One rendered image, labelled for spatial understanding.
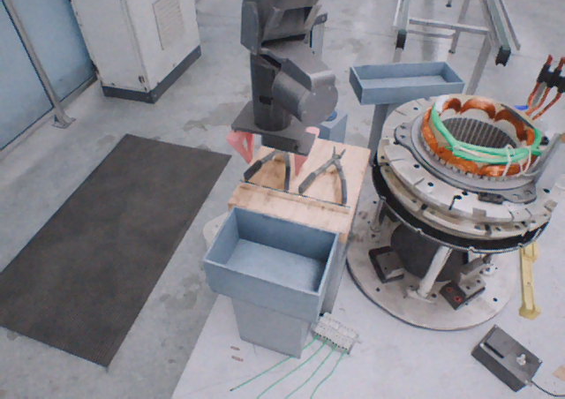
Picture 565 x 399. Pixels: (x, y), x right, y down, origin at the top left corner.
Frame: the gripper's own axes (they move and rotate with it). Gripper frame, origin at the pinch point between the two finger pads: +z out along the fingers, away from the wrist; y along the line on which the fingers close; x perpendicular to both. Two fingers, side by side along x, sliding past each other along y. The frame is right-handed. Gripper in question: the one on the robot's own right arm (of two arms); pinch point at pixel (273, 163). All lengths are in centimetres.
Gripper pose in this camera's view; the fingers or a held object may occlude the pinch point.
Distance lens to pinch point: 62.2
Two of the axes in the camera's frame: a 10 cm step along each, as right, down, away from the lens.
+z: -0.1, 6.8, 7.3
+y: 9.5, 2.4, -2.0
